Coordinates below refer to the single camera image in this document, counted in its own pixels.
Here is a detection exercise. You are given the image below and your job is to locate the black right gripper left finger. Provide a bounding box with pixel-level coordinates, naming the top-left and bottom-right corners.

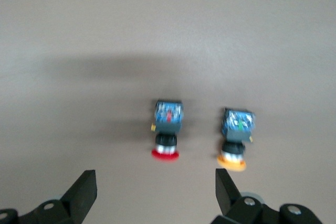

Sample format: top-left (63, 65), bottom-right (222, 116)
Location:
top-left (0, 169), bottom-right (98, 224)

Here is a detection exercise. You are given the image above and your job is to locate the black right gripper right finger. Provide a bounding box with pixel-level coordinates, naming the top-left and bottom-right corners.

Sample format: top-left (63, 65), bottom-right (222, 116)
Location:
top-left (209, 168), bottom-right (322, 224)

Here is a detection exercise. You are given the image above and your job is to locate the red push button switch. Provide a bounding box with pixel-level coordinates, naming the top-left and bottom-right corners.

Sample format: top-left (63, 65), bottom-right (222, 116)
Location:
top-left (150, 99), bottom-right (184, 162)

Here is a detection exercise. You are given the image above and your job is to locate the brown paper table cover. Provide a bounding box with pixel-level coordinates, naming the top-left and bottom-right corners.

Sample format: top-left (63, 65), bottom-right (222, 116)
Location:
top-left (0, 0), bottom-right (336, 224)

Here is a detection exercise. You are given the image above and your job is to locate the yellow push button switch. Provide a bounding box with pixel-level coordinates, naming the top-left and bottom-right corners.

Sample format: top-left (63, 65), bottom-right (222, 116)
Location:
top-left (216, 107), bottom-right (256, 172)

